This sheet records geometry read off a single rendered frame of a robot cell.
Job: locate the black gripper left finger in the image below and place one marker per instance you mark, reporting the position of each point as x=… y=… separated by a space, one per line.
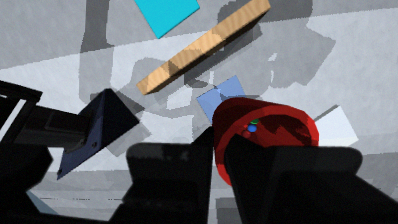
x=178 y=161

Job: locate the dark red cup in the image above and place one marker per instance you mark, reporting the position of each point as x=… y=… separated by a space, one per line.
x=279 y=124

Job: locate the blue marble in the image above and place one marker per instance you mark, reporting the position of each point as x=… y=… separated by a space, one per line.
x=252 y=127

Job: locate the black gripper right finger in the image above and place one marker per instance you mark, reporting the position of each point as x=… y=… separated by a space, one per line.
x=255 y=171

